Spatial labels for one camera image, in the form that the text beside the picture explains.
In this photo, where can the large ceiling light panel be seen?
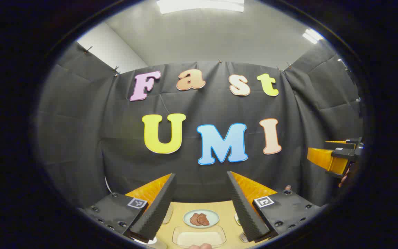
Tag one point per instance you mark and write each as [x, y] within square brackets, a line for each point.
[199, 5]

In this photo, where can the glass rice tray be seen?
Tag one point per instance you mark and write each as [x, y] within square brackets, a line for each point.
[176, 238]

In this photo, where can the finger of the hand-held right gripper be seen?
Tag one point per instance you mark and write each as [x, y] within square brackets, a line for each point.
[340, 143]
[325, 159]

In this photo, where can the brown meat slice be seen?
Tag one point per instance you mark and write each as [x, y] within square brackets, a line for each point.
[194, 219]
[203, 219]

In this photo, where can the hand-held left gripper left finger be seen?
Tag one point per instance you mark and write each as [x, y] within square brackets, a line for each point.
[157, 211]

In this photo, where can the small ceiling light panel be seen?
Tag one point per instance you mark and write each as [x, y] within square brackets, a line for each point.
[312, 35]

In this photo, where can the white compartment dish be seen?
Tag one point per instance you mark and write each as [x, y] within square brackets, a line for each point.
[236, 219]

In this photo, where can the small glass chopstick holder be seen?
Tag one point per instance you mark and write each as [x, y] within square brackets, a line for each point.
[243, 237]

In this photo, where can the black backdrop cloth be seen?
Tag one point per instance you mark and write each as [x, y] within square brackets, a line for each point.
[81, 138]

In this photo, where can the white rice cooker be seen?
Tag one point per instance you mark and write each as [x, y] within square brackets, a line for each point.
[149, 241]

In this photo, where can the pale blue plate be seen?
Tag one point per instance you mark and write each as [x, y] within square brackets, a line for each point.
[214, 218]

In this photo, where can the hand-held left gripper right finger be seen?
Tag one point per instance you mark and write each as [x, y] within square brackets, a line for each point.
[245, 211]

